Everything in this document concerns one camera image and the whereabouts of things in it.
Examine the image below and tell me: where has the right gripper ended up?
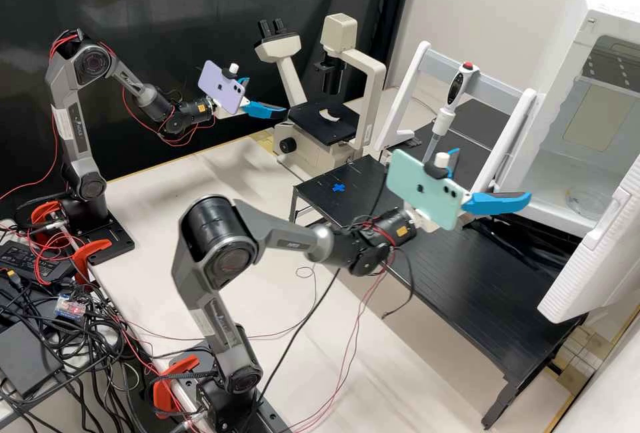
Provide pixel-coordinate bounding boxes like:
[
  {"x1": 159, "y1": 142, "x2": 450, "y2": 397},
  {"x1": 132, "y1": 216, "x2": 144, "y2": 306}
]
[{"x1": 405, "y1": 147, "x2": 533, "y2": 234}]

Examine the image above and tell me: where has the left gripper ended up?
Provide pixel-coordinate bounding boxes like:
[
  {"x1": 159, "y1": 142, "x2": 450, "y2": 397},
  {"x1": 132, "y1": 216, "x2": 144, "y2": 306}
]
[{"x1": 215, "y1": 77, "x2": 289, "y2": 121}]

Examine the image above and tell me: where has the petri dish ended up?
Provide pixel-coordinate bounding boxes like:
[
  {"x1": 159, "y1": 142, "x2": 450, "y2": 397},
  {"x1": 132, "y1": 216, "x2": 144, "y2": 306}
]
[{"x1": 566, "y1": 189, "x2": 615, "y2": 220}]

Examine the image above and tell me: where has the incubator door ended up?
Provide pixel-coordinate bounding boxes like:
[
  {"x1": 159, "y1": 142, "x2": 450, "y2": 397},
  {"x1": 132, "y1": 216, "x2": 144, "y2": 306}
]
[{"x1": 537, "y1": 155, "x2": 640, "y2": 325}]

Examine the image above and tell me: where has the white incubator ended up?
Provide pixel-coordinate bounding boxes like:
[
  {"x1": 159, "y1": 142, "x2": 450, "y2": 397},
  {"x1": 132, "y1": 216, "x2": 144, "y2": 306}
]
[{"x1": 492, "y1": 0, "x2": 640, "y2": 242}]

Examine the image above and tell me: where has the cream microscope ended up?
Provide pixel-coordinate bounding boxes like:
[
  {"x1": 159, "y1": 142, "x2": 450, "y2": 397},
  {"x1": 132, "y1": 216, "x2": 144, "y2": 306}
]
[{"x1": 253, "y1": 12, "x2": 389, "y2": 179}]

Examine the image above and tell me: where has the pipette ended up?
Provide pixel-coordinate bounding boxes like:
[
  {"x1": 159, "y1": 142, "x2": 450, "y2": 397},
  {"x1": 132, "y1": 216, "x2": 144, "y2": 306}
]
[{"x1": 421, "y1": 60, "x2": 481, "y2": 163}]

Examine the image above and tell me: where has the white pipette stand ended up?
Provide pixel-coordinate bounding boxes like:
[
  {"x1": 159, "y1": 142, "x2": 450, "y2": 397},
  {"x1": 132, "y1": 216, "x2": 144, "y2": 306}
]
[{"x1": 372, "y1": 40, "x2": 539, "y2": 195}]

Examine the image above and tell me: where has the red clamp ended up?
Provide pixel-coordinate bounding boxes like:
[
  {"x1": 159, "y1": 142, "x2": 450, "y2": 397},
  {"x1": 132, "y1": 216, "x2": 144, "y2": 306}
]
[
  {"x1": 71, "y1": 238, "x2": 113, "y2": 285},
  {"x1": 29, "y1": 201, "x2": 69, "y2": 228},
  {"x1": 151, "y1": 355, "x2": 201, "y2": 415}
]

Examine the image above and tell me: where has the black power adapter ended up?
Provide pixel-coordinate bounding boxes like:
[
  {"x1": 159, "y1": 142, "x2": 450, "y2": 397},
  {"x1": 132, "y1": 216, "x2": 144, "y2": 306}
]
[{"x1": 0, "y1": 240, "x2": 76, "y2": 285}]

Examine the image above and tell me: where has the small circuit board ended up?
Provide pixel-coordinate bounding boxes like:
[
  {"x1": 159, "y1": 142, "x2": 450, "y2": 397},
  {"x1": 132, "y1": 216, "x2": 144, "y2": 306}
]
[{"x1": 52, "y1": 292, "x2": 83, "y2": 319}]

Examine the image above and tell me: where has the flat black box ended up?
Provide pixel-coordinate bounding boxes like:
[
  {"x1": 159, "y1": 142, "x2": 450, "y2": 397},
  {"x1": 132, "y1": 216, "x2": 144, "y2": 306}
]
[{"x1": 0, "y1": 320, "x2": 65, "y2": 400}]

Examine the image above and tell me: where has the red wire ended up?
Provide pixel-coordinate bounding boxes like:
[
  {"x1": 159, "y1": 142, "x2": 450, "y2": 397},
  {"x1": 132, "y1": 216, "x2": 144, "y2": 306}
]
[
  {"x1": 0, "y1": 102, "x2": 69, "y2": 202},
  {"x1": 292, "y1": 252, "x2": 396, "y2": 429}
]

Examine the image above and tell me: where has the black cable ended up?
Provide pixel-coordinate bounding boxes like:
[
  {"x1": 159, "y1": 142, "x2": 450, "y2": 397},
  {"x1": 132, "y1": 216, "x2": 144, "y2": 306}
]
[{"x1": 257, "y1": 268, "x2": 341, "y2": 404}]

